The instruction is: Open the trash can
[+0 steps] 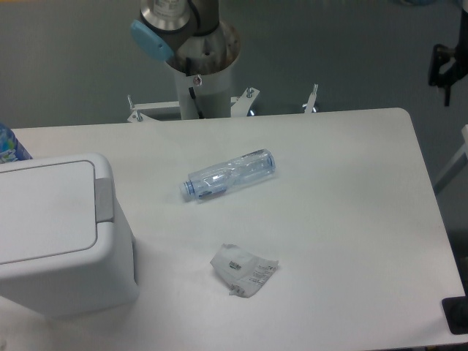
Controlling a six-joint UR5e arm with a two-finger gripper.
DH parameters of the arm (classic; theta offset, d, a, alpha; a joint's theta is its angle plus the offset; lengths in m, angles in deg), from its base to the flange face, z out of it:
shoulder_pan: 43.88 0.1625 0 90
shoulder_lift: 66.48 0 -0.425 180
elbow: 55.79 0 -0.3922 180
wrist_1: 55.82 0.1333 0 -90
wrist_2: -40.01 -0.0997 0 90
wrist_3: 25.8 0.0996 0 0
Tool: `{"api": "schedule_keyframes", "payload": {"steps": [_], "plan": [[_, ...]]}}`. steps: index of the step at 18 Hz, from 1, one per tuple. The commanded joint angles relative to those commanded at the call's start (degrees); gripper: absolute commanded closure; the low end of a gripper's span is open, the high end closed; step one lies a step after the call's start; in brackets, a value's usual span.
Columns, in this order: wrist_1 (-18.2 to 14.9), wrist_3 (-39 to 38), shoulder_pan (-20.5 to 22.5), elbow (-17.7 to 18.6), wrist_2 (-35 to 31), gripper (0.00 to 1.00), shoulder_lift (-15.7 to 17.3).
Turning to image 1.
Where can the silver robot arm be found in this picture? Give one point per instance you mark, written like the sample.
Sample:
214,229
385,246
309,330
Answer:
164,26

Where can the white plastic trash can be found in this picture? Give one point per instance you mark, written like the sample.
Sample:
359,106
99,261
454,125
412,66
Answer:
66,245

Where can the clear crushed plastic bottle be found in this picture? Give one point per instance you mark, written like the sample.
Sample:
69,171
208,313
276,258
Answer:
217,179

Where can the crumpled white paper wrapper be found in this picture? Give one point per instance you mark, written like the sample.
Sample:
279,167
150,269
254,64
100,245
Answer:
243,272

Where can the blue labelled bottle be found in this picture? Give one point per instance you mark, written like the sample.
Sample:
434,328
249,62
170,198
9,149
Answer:
11,148

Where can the white furniture leg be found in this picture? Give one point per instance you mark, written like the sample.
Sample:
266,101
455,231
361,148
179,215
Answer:
453,167

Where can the black clamp base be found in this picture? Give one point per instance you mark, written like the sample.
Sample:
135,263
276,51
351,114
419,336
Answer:
455,309

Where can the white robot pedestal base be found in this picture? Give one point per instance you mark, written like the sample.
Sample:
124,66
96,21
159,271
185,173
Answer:
203,73

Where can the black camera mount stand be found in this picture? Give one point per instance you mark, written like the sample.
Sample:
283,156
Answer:
449,65

